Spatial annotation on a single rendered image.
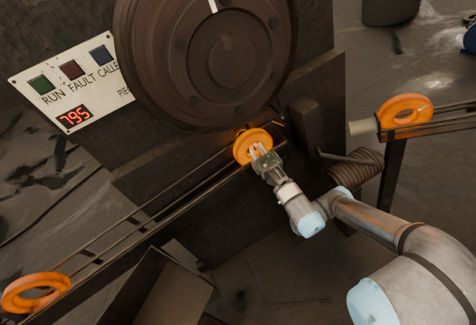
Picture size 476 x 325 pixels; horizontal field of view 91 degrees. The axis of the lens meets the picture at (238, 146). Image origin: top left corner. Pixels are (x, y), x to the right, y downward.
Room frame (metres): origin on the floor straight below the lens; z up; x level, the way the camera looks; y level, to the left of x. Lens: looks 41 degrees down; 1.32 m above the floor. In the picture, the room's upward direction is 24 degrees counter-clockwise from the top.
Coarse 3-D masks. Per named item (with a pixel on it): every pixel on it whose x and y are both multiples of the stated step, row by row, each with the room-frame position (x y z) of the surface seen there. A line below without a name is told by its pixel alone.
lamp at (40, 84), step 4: (40, 76) 0.66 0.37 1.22; (36, 80) 0.65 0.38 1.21; (40, 80) 0.66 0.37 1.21; (44, 80) 0.66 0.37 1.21; (32, 84) 0.65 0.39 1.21; (36, 84) 0.65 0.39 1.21; (40, 84) 0.65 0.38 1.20; (44, 84) 0.66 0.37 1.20; (48, 84) 0.66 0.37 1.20; (36, 88) 0.65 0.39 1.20; (40, 88) 0.65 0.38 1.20; (44, 88) 0.65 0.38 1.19; (48, 88) 0.66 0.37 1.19; (52, 88) 0.66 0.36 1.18; (40, 92) 0.65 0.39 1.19; (44, 92) 0.65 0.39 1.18
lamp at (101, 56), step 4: (100, 48) 0.68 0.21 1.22; (104, 48) 0.68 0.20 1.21; (92, 52) 0.68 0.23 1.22; (96, 52) 0.68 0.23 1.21; (100, 52) 0.68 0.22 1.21; (104, 52) 0.68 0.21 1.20; (96, 56) 0.68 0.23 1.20; (100, 56) 0.68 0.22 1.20; (104, 56) 0.68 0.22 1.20; (108, 56) 0.68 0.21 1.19; (96, 60) 0.68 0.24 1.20; (100, 60) 0.68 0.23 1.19; (104, 60) 0.68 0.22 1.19; (108, 60) 0.68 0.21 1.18; (100, 64) 0.68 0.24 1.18
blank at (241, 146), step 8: (256, 128) 0.64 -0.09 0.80; (240, 136) 0.63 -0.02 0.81; (248, 136) 0.61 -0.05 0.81; (256, 136) 0.62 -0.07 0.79; (264, 136) 0.62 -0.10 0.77; (240, 144) 0.61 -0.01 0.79; (248, 144) 0.61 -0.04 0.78; (264, 144) 0.62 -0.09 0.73; (272, 144) 0.62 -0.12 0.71; (240, 152) 0.61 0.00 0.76; (256, 152) 0.63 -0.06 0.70; (240, 160) 0.60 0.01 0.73; (248, 160) 0.61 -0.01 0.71
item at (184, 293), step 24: (144, 264) 0.40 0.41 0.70; (168, 264) 0.42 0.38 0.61; (120, 288) 0.34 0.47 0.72; (144, 288) 0.36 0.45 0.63; (168, 288) 0.34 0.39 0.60; (192, 288) 0.31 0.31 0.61; (120, 312) 0.31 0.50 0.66; (144, 312) 0.31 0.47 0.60; (168, 312) 0.28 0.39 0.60; (192, 312) 0.25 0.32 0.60; (240, 312) 0.37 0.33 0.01
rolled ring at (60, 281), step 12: (24, 276) 0.51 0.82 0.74; (36, 276) 0.51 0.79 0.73; (48, 276) 0.50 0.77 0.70; (60, 276) 0.51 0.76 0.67; (12, 288) 0.48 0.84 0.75; (24, 288) 0.48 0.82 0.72; (60, 288) 0.49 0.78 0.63; (12, 300) 0.47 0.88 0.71; (24, 300) 0.49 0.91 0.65; (36, 300) 0.50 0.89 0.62; (48, 300) 0.49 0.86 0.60; (12, 312) 0.47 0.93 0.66; (24, 312) 0.47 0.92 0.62
